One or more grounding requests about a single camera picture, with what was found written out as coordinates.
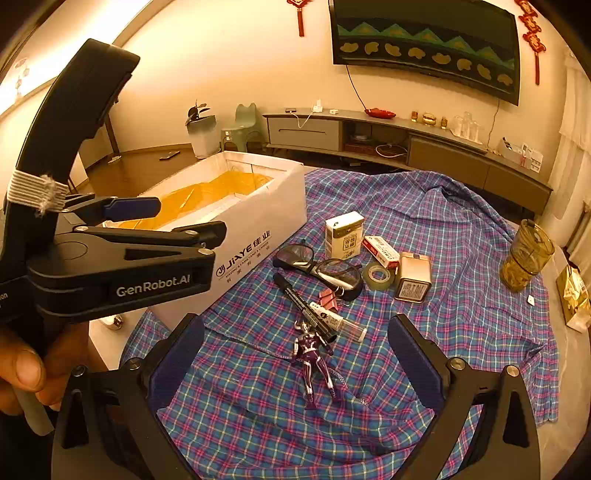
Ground white plant pot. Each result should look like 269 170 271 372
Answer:
187 115 222 160

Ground black eyeglasses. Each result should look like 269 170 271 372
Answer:
272 242 365 302

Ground potted plant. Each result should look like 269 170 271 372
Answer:
185 99 212 127

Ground gold metal tin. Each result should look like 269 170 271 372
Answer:
394 251 432 303

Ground blue plaid shirt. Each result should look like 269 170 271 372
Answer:
120 167 561 480

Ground gold glass jar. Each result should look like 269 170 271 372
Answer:
499 219 556 291

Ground clear plastic tube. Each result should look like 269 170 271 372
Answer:
308 302 365 341

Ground pink binder clip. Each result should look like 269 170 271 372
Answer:
318 288 347 308

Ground red knot decoration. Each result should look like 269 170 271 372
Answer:
515 0 543 86
286 0 312 38

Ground grey television cabinet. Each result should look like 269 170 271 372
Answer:
262 108 554 217

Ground purple action figure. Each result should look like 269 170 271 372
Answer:
291 320 347 409

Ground person's left hand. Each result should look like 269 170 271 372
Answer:
0 318 92 411

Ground white small carton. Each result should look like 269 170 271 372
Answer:
324 211 364 260

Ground white curtain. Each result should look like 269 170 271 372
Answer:
549 48 591 259

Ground black television cable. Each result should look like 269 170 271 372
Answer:
345 64 369 110

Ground black marker pen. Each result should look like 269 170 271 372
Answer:
272 272 338 347

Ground white cardboard box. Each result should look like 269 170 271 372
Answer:
89 150 309 370

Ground clear glass cups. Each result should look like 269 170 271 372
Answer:
450 112 483 141

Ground red and white small box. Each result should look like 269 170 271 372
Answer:
363 235 400 269

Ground yellow plastic liner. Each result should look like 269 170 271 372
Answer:
111 171 275 232

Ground clear tape roll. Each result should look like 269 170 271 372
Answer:
361 263 398 291

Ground wall painting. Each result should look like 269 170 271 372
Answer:
329 0 522 106

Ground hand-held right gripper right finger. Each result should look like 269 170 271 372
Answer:
388 314 541 480

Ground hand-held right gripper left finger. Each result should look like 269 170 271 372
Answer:
51 313 206 480

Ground white card stand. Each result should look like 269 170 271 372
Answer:
499 136 546 174

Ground green plastic chair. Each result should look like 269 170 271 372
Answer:
222 102 265 153

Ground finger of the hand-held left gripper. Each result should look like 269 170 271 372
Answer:
62 194 162 222
69 220 228 259

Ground gold foil packet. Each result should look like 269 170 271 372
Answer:
556 265 591 333

